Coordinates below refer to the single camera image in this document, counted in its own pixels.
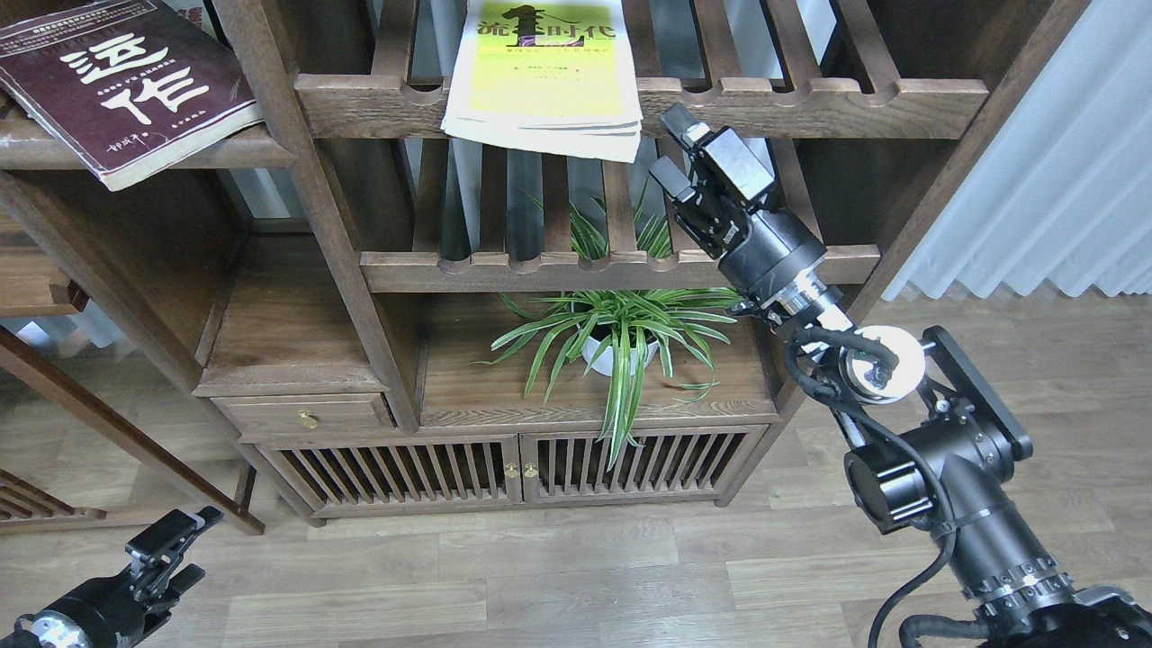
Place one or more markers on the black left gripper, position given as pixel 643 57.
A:
pixel 123 610

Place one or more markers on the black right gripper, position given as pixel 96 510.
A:
pixel 769 257

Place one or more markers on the yellow green cover book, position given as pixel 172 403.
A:
pixel 546 76

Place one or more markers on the dark maroon cover book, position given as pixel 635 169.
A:
pixel 131 87

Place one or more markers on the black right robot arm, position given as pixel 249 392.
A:
pixel 930 443

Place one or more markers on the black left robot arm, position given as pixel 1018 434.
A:
pixel 125 609

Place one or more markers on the brass drawer knob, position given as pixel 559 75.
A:
pixel 308 420

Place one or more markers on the white plant pot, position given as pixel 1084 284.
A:
pixel 600 354

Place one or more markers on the dark wooden bookshelf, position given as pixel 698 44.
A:
pixel 307 263

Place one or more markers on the white pleated curtain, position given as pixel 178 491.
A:
pixel 1063 194

